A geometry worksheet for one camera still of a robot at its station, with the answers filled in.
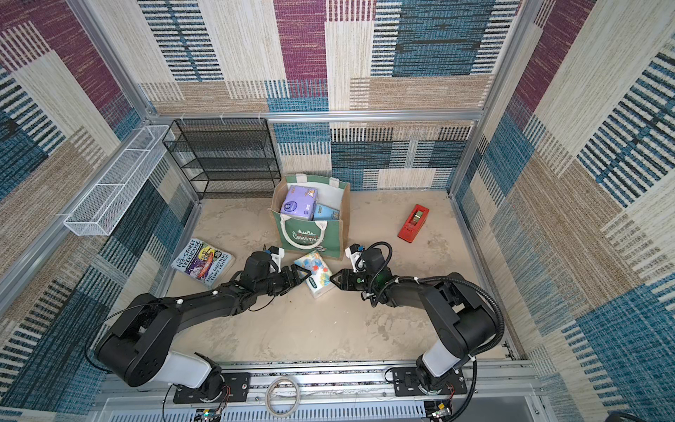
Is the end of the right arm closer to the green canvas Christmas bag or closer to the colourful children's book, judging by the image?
the green canvas Christmas bag

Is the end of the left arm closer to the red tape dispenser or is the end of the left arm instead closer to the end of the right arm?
the end of the right arm

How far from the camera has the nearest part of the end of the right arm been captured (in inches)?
31.3

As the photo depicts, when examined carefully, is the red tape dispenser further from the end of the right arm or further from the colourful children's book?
the colourful children's book

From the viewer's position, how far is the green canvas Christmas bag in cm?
87

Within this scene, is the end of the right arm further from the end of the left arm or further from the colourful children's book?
the colourful children's book

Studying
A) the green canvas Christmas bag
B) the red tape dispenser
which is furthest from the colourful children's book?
the red tape dispenser

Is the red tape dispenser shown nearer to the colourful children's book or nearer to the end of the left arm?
the end of the left arm
